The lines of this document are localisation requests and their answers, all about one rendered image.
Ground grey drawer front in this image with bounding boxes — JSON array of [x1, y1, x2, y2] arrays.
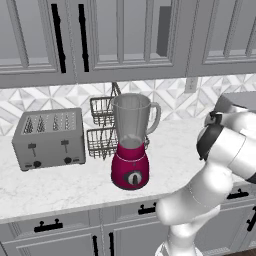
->
[[218, 186, 256, 206], [114, 199, 162, 221], [9, 209, 92, 236]]

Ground silver four-slot toaster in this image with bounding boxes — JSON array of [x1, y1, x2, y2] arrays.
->
[[11, 107, 87, 172]]

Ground grey wall cupboard door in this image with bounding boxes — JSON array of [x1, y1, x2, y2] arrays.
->
[[185, 0, 256, 78], [68, 0, 190, 84], [0, 0, 76, 89]]

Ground black drawer handle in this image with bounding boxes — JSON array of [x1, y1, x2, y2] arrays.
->
[[33, 218, 64, 234], [137, 202, 158, 216], [226, 188, 250, 201]]

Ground grey wall cupboard handle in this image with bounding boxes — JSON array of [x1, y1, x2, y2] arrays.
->
[[156, 5, 173, 58]]

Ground grey base cupboard door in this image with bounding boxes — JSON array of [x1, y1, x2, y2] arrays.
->
[[0, 232, 103, 256], [194, 203, 256, 255], [102, 218, 173, 256]]

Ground black base cupboard handle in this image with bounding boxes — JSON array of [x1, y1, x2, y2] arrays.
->
[[108, 232, 116, 256], [246, 206, 256, 233], [92, 235, 100, 256]]

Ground dark wire basket stand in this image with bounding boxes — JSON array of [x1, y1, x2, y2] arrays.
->
[[86, 81, 151, 161]]

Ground magenta blender with glass jar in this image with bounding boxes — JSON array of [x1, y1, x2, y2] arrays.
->
[[110, 93, 162, 191]]

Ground white wall socket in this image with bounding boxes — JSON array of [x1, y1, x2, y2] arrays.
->
[[184, 77, 199, 94]]

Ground black wall cupboard handle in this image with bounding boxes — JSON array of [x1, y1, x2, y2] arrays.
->
[[77, 3, 91, 73], [50, 3, 67, 74]]

